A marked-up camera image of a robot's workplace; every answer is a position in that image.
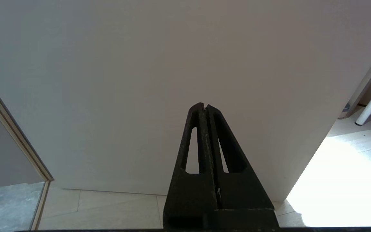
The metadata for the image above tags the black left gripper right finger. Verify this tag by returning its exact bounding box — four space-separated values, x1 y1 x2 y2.
205 104 280 230

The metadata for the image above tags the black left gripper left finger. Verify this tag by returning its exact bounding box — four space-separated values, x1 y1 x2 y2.
162 102 220 230

